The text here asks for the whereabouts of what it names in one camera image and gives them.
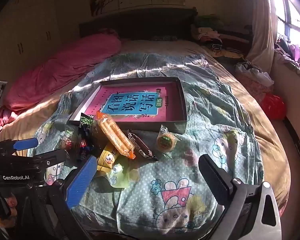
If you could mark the pink blanket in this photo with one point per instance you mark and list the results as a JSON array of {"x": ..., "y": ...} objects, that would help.
[{"x": 60, "y": 65}]

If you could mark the brown chocolate bar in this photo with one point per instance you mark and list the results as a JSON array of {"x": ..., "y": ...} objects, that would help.
[{"x": 141, "y": 146}]

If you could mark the orange cracker packet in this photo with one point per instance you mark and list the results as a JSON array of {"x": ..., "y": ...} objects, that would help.
[{"x": 115, "y": 135}]

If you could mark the white clothes heap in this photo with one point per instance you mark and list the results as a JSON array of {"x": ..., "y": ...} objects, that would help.
[{"x": 255, "y": 73}]

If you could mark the green and black snack packet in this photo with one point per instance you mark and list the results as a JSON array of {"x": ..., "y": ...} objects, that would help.
[{"x": 86, "y": 120}]

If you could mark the pink and blue book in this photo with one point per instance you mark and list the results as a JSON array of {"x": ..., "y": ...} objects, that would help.
[{"x": 132, "y": 102}]

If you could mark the red plastic bag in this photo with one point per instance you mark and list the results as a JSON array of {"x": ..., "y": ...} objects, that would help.
[{"x": 273, "y": 106}]

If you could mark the pile of folded clothes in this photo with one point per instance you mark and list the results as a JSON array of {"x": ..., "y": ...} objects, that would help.
[{"x": 215, "y": 40}]

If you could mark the clothes on windowsill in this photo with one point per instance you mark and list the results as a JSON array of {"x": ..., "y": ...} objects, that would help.
[{"x": 292, "y": 50}]

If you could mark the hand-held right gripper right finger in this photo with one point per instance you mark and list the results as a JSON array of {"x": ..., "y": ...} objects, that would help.
[{"x": 215, "y": 177}]

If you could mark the red round candy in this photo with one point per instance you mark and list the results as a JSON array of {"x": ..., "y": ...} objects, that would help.
[{"x": 67, "y": 143}]

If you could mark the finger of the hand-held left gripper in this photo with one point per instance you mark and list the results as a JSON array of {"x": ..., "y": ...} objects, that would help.
[
  {"x": 26, "y": 143},
  {"x": 52, "y": 158}
]

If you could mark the person's left hand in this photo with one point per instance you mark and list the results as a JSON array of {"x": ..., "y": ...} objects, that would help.
[{"x": 12, "y": 205}]

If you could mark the yellow snack packet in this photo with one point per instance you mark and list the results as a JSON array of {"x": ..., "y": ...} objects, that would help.
[{"x": 107, "y": 158}]

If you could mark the cartoon printed blanket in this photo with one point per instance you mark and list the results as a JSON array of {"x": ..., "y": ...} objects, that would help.
[{"x": 210, "y": 120}]

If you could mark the dark headboard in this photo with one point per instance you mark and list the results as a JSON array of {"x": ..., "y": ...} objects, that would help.
[{"x": 140, "y": 23}]

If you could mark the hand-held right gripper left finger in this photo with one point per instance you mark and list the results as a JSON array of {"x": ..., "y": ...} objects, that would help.
[{"x": 80, "y": 182}]

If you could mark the light green snack packet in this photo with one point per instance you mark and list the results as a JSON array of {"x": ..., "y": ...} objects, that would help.
[{"x": 120, "y": 176}]

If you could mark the dark blue snack packet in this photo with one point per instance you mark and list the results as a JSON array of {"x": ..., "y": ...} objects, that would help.
[{"x": 84, "y": 145}]

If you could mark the beige curtain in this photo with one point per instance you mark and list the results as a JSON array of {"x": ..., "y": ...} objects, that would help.
[{"x": 261, "y": 30}]

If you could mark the round green-label pastry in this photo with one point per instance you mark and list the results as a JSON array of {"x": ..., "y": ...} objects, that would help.
[{"x": 166, "y": 140}]

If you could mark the dark shallow cardboard box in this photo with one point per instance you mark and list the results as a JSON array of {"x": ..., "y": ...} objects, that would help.
[{"x": 182, "y": 120}]

